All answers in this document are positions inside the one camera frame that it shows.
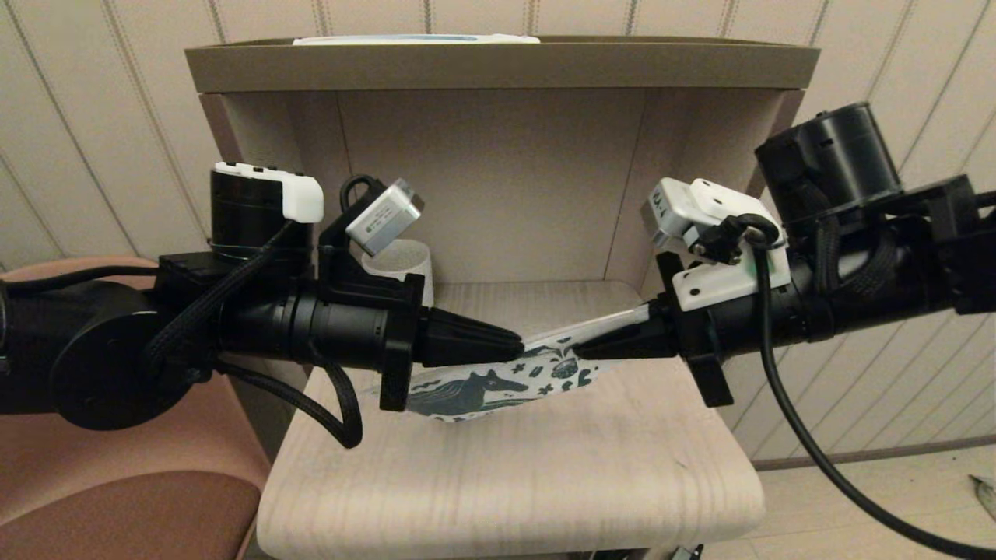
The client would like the white horse-print zipper pouch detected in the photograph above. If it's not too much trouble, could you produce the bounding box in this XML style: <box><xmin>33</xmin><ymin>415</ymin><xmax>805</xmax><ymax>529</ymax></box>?
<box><xmin>405</xmin><ymin>305</ymin><xmax>651</xmax><ymax>423</ymax></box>

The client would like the white ribbed ceramic mug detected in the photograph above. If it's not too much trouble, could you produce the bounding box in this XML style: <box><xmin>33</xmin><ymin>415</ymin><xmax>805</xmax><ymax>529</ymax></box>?
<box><xmin>361</xmin><ymin>238</ymin><xmax>435</xmax><ymax>287</ymax></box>

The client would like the brown open shelf cabinet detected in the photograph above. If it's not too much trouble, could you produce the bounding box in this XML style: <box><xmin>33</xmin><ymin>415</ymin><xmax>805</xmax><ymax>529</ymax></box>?
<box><xmin>184</xmin><ymin>35</ymin><xmax>822</xmax><ymax>374</ymax></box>

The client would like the brown baseboard strip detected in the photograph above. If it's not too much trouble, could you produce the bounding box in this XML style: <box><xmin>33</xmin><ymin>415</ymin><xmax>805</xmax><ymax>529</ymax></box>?
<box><xmin>751</xmin><ymin>436</ymin><xmax>996</xmax><ymax>474</ymax></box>

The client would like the flat white and blue box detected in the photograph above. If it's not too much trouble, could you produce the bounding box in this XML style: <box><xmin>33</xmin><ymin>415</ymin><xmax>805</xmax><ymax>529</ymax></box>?
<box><xmin>293</xmin><ymin>33</ymin><xmax>541</xmax><ymax>46</ymax></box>

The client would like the brown shell chair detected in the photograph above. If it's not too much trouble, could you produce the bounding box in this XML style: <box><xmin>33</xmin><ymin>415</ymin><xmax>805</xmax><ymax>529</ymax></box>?
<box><xmin>0</xmin><ymin>261</ymin><xmax>273</xmax><ymax>560</ymax></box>

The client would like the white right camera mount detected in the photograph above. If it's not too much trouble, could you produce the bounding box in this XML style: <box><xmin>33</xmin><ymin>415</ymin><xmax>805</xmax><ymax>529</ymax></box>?
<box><xmin>671</xmin><ymin>245</ymin><xmax>792</xmax><ymax>313</ymax></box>

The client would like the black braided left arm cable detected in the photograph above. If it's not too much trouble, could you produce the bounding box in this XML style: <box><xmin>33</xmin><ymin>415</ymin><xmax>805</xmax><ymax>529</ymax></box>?
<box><xmin>148</xmin><ymin>220</ymin><xmax>365</xmax><ymax>450</ymax></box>

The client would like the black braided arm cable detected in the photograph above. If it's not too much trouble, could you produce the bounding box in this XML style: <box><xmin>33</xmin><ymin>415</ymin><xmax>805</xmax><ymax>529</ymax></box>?
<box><xmin>809</xmin><ymin>214</ymin><xmax>915</xmax><ymax>316</ymax></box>
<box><xmin>148</xmin><ymin>220</ymin><xmax>365</xmax><ymax>450</ymax></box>

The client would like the black right camera cable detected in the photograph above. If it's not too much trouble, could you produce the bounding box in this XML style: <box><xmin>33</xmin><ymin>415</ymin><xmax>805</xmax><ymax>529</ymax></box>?
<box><xmin>696</xmin><ymin>212</ymin><xmax>996</xmax><ymax>560</ymax></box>

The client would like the black camera cable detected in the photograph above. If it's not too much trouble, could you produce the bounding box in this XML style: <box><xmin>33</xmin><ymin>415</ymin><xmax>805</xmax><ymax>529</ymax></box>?
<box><xmin>319</xmin><ymin>174</ymin><xmax>384</xmax><ymax>257</ymax></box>
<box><xmin>696</xmin><ymin>212</ymin><xmax>996</xmax><ymax>560</ymax></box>

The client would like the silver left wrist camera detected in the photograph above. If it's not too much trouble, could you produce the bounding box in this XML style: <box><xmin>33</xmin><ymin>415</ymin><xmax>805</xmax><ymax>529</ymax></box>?
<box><xmin>345</xmin><ymin>177</ymin><xmax>426</xmax><ymax>258</ymax></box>

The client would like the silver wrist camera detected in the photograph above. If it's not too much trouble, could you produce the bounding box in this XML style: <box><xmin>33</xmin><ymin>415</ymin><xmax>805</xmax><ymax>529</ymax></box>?
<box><xmin>345</xmin><ymin>177</ymin><xmax>426</xmax><ymax>258</ymax></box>
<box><xmin>640</xmin><ymin>177</ymin><xmax>767</xmax><ymax>254</ymax></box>

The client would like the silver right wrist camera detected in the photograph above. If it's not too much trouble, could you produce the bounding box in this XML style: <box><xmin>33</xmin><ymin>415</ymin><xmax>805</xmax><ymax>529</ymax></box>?
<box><xmin>640</xmin><ymin>177</ymin><xmax>767</xmax><ymax>254</ymax></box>

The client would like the black left camera cable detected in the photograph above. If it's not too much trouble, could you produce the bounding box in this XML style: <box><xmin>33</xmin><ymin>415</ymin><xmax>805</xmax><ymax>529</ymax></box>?
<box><xmin>319</xmin><ymin>174</ymin><xmax>384</xmax><ymax>257</ymax></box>

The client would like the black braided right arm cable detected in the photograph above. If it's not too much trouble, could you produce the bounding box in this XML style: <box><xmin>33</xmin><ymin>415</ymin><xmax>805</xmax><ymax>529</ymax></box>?
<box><xmin>809</xmin><ymin>214</ymin><xmax>915</xmax><ymax>316</ymax></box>

